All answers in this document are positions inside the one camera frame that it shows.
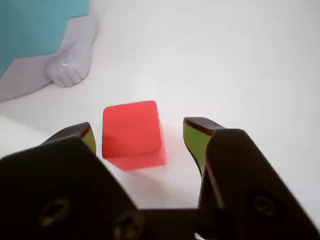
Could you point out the teal whale-shaped bin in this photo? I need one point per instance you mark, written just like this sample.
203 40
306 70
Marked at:
27 27

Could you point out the slim black gripper finger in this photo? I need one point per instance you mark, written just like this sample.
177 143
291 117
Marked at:
245 180

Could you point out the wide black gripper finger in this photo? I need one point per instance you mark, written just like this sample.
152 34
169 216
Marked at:
55 187

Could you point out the red lego block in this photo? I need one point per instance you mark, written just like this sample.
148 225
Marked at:
131 130

